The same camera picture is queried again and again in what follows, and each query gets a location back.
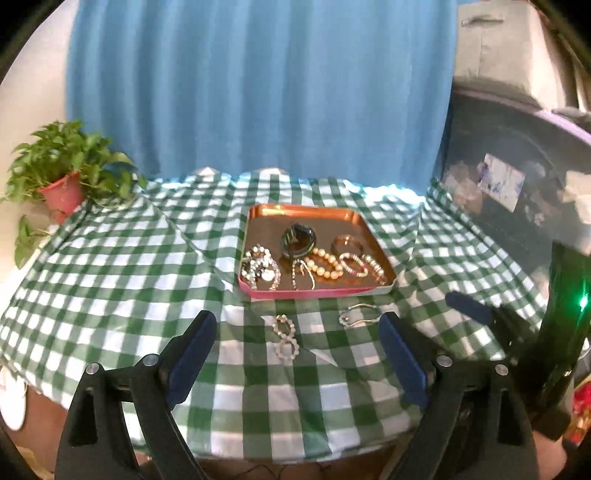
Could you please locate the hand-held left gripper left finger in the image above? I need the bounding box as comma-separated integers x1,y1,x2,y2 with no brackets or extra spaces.
55,310,218,480

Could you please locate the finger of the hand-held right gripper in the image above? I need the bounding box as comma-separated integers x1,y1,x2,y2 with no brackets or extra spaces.
444,290,546,352

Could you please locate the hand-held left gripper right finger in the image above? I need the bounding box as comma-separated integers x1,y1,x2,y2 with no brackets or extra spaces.
379,311,541,480

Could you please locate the silver bangle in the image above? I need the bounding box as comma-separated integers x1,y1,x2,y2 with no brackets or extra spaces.
338,303,384,328

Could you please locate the pink and white bead bracelet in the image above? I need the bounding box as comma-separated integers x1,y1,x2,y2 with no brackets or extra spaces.
362,254,389,285

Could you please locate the small white bead strand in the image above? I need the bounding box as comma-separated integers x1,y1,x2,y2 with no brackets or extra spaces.
272,314,301,361

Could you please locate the blue and white bead bracelet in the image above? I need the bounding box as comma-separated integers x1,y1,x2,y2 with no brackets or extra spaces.
239,257,259,289

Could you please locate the pastel small bead bracelet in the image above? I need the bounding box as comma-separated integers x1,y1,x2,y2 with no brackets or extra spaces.
339,252,370,278

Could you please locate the clear bead bracelet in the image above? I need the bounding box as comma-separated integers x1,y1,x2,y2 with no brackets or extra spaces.
259,261,283,291

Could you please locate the large yellow bead bracelet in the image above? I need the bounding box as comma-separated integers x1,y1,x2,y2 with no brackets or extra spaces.
306,247,345,281

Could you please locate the pink charm chain bracelet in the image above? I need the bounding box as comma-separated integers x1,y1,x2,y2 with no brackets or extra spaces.
290,258,317,291

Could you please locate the copper tray with pink rim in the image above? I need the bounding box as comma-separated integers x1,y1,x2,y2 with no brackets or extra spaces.
238,204,398,296

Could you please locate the person's right forearm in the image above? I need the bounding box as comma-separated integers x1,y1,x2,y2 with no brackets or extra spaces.
533,431,570,480

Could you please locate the green checked tablecloth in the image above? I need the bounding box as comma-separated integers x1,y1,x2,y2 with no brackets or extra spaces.
0,166,552,462

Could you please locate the white paper label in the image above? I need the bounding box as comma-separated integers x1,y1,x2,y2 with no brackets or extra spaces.
478,154,527,213

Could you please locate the amber bangle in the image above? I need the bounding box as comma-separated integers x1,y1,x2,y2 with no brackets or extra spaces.
332,234,364,256

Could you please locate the dark green bangle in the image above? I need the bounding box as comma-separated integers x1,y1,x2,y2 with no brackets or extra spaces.
281,224,318,260

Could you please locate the dark plastic storage bin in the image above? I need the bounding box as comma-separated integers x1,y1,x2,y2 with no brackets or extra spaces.
443,83,591,259

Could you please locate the potted green plant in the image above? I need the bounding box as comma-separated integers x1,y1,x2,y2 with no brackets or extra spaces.
0,120,148,271

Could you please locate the grey cardboard box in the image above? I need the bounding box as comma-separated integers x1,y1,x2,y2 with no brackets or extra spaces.
455,0,571,108

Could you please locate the blue curtain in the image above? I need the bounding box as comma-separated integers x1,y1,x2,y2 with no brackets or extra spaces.
65,0,460,192

